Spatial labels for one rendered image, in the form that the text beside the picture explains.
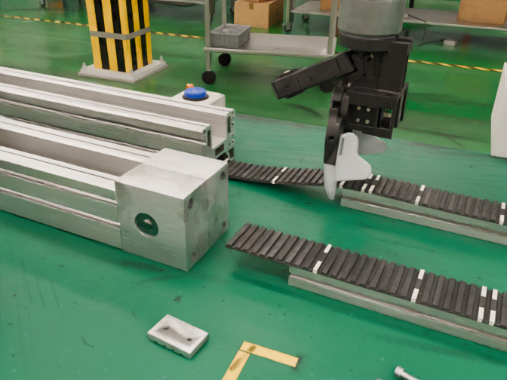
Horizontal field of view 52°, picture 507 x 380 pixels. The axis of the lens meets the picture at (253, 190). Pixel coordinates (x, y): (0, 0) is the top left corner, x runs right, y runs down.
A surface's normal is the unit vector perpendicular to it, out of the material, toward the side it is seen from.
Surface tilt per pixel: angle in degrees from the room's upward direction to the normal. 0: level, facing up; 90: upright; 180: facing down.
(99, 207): 90
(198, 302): 0
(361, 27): 91
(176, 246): 90
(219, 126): 90
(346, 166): 73
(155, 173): 0
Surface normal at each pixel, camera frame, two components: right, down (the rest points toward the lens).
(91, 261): 0.01, -0.88
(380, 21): 0.05, 0.48
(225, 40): -0.27, 0.46
